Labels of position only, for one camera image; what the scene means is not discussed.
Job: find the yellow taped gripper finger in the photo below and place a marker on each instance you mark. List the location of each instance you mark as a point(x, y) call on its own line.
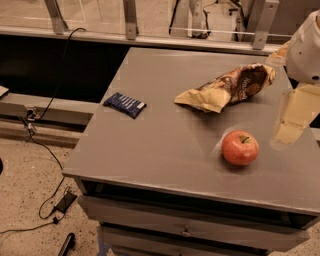
point(296, 111)

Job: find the black power adapter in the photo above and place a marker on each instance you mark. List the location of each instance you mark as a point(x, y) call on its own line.
point(65, 202)

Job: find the grey drawer cabinet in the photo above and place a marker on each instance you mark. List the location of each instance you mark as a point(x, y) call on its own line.
point(158, 185)

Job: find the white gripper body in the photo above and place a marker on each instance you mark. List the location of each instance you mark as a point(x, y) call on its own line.
point(305, 55)

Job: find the black cylindrical object on floor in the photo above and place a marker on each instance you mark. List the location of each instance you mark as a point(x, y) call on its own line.
point(67, 245)

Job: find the metal window rail frame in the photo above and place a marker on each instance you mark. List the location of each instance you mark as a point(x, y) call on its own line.
point(239, 25)

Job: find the red apple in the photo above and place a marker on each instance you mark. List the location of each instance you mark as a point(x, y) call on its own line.
point(239, 148)

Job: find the blue rxbar blueberry wrapper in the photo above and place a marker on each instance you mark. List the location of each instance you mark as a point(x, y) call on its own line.
point(125, 104)

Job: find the crumpled brown snack bag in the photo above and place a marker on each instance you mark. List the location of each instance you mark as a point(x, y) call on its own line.
point(230, 88)

